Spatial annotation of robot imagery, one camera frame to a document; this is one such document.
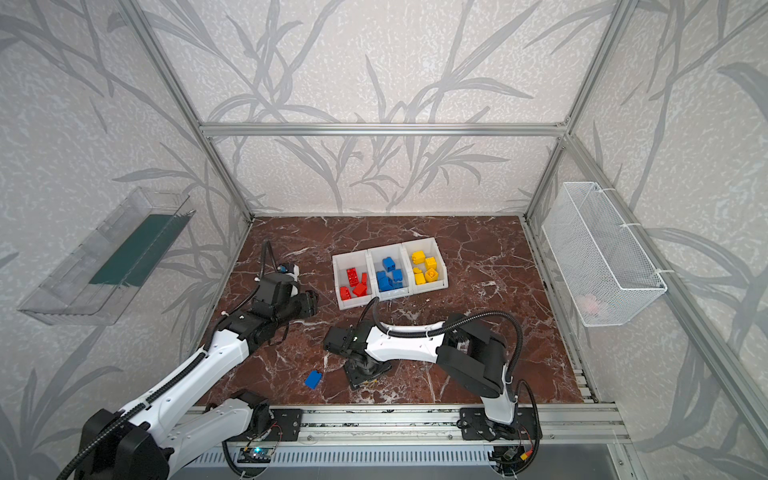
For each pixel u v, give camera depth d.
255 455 0.71
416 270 1.00
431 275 0.99
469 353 0.48
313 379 0.81
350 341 0.65
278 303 0.63
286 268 0.73
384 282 0.96
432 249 1.05
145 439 0.38
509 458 0.76
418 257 1.04
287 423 0.74
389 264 1.02
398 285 0.98
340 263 1.01
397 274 1.02
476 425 0.74
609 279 0.60
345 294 0.93
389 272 1.02
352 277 1.01
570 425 0.75
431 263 1.02
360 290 0.95
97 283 0.63
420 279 0.98
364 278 0.98
